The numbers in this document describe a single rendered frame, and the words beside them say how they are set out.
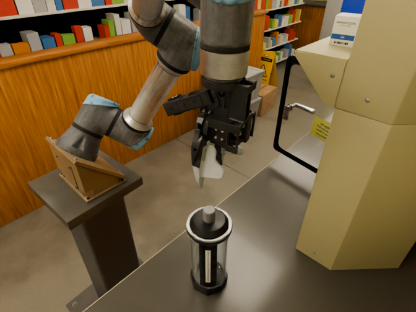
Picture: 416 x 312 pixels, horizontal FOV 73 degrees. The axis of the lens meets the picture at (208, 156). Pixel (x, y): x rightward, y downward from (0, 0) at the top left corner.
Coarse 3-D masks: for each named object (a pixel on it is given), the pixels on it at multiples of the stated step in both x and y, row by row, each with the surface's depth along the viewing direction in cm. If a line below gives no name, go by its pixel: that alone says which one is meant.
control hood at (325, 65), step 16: (304, 48) 61; (320, 48) 61; (336, 48) 61; (304, 64) 60; (320, 64) 58; (336, 64) 56; (320, 80) 59; (336, 80) 57; (320, 96) 61; (336, 96) 58
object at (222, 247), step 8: (200, 208) 70; (216, 208) 70; (192, 232) 63; (192, 240) 66; (200, 240) 62; (208, 240) 62; (216, 240) 62; (192, 248) 68; (224, 248) 67; (192, 256) 70; (224, 256) 69; (192, 264) 72; (224, 264) 71; (192, 272) 76; (224, 272) 73
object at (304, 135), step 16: (288, 80) 104; (304, 80) 98; (288, 96) 106; (304, 96) 101; (304, 112) 103; (320, 112) 98; (288, 128) 112; (304, 128) 106; (320, 128) 100; (288, 144) 115; (304, 144) 108; (320, 144) 102; (304, 160) 111
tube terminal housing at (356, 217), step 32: (384, 0) 46; (384, 32) 48; (352, 64) 54; (384, 64) 50; (352, 96) 56; (384, 96) 52; (352, 128) 59; (384, 128) 55; (320, 160) 68; (352, 160) 62; (384, 160) 58; (320, 192) 71; (352, 192) 65; (384, 192) 64; (320, 224) 76; (352, 224) 70; (384, 224) 70; (320, 256) 81; (352, 256) 77; (384, 256) 78
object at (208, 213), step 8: (208, 208) 63; (192, 216) 67; (200, 216) 65; (208, 216) 62; (216, 216) 65; (224, 216) 66; (192, 224) 64; (200, 224) 63; (208, 224) 63; (216, 224) 63; (224, 224) 64; (200, 232) 62; (208, 232) 62; (216, 232) 62; (224, 232) 63
